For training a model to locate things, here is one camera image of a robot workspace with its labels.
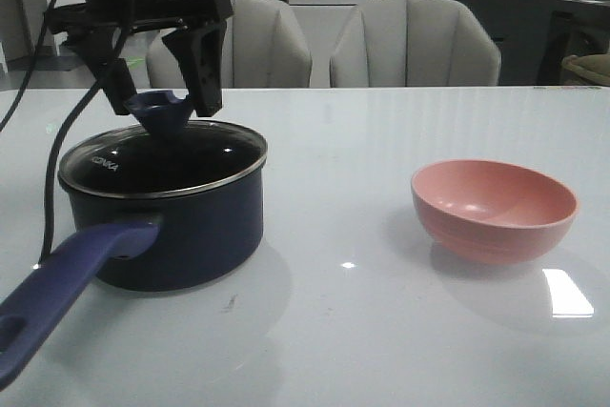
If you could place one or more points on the dark armchair at right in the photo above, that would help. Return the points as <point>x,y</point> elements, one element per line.
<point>576,27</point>

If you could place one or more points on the pink bowl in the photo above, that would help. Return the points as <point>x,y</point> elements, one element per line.
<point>492,212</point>

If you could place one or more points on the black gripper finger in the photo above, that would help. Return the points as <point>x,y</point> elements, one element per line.
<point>198,52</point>
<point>117,82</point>

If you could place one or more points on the grey upholstered chair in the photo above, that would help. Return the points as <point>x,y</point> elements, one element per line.
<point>263,47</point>
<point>413,43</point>

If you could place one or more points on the left grey upholstered chair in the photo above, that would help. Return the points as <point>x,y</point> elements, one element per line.
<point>263,47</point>

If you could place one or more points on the right grey upholstered chair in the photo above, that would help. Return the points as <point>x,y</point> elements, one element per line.
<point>413,43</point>

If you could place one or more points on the olive cushion at right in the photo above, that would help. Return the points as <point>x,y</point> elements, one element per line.
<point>588,70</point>

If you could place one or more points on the dark blue saucepan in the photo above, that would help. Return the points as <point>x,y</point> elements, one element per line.
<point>145,245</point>

